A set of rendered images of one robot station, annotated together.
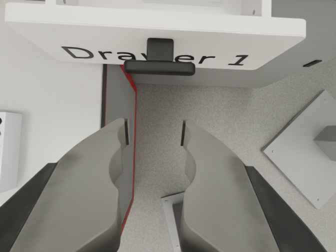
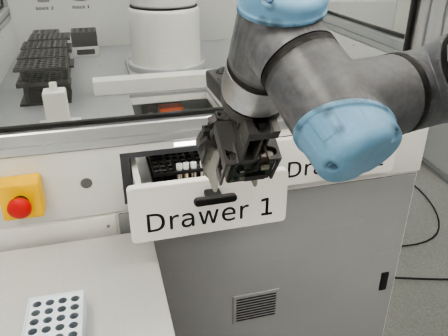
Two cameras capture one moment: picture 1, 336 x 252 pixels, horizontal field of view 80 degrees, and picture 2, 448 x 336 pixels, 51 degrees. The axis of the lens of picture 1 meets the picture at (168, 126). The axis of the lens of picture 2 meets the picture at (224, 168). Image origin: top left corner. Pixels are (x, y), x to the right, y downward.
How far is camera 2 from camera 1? 0.65 m
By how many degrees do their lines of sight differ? 61
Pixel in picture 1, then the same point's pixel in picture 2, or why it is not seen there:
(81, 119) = (147, 298)
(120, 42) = (187, 200)
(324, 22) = (339, 214)
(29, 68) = (91, 276)
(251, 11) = not seen: hidden behind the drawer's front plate
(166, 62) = (218, 194)
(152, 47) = (208, 191)
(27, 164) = not seen: outside the picture
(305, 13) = (315, 209)
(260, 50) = (272, 189)
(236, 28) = not seen: hidden behind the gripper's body
